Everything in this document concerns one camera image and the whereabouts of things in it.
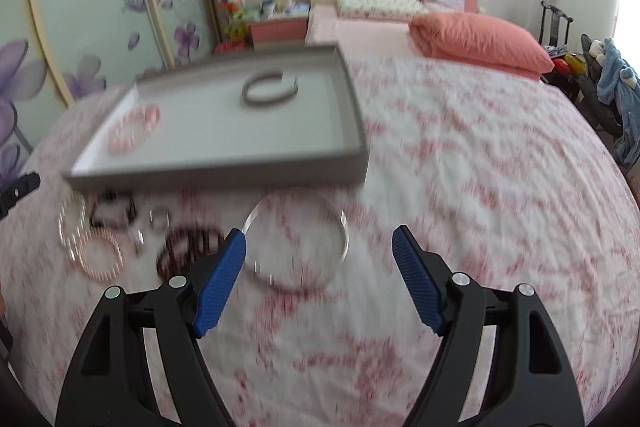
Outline white pearl bracelet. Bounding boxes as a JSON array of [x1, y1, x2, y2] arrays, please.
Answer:
[[59, 193, 90, 249]]

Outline black chair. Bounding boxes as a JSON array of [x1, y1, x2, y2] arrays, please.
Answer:
[[540, 1, 574, 52]]

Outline wide grey metal bangle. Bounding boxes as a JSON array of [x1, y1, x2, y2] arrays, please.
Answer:
[[242, 71, 299, 108]]

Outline pink floral bedspread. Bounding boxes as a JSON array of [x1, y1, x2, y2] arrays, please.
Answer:
[[10, 52, 637, 427]]

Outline assorted nightstand bottles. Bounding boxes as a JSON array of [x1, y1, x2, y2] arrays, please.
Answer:
[[257, 0, 313, 20]]

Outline black bead bracelet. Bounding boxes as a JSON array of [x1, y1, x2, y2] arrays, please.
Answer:
[[90, 191, 137, 229]]

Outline peach pearl bracelet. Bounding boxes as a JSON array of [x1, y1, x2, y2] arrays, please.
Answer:
[[79, 228, 122, 281]]

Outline pink bead bracelet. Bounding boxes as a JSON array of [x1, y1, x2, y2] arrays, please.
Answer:
[[109, 104, 162, 154]]

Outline red and yellow toy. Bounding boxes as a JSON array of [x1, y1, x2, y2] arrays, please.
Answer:
[[547, 47, 587, 81]]

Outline thin silver bangle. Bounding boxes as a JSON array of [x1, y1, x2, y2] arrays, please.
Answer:
[[244, 196, 350, 291]]

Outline silver ring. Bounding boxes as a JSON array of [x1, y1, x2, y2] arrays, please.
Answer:
[[149, 205, 172, 231]]

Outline blue fleece garment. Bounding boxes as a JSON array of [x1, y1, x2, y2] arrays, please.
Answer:
[[592, 38, 640, 168]]

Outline folded orange quilt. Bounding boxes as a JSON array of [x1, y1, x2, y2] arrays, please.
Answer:
[[409, 11, 555, 82]]

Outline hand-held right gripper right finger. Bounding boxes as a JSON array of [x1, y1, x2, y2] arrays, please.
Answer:
[[391, 225, 586, 427]]

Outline pink bed sheet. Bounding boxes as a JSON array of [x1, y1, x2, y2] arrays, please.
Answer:
[[305, 4, 426, 58]]

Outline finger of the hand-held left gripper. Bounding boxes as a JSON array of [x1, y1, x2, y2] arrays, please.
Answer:
[[0, 172, 42, 218]]

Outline red waste bin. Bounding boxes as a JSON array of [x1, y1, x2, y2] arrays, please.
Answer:
[[214, 39, 252, 56]]

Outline floral pillow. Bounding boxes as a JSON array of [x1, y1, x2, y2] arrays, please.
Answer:
[[336, 0, 430, 20]]

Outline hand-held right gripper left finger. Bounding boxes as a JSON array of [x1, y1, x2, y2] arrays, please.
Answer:
[[55, 228, 247, 427]]

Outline dark red bead bracelet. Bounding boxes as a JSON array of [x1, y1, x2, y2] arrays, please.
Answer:
[[156, 226, 224, 281]]

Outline pink and cream nightstand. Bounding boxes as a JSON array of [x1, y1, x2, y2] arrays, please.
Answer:
[[250, 18, 309, 51]]

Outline grey cardboard tray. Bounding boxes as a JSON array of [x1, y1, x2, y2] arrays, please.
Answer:
[[62, 43, 370, 192]]

